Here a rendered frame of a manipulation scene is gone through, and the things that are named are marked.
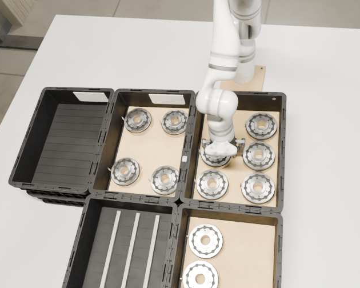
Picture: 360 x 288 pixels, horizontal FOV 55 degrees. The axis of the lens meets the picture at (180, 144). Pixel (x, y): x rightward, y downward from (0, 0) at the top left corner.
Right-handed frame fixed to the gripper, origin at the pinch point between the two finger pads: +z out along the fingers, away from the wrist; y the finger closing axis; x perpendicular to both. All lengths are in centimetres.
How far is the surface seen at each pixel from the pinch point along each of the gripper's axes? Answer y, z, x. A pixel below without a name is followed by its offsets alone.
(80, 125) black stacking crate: 56, 3, -13
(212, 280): 2.4, -0.3, 39.7
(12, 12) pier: 181, 70, -157
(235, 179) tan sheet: -3.6, 2.6, 8.1
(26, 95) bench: 95, 15, -37
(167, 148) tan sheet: 20.7, 2.5, -3.0
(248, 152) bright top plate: -7.6, -0.7, 0.1
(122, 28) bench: 54, 15, -75
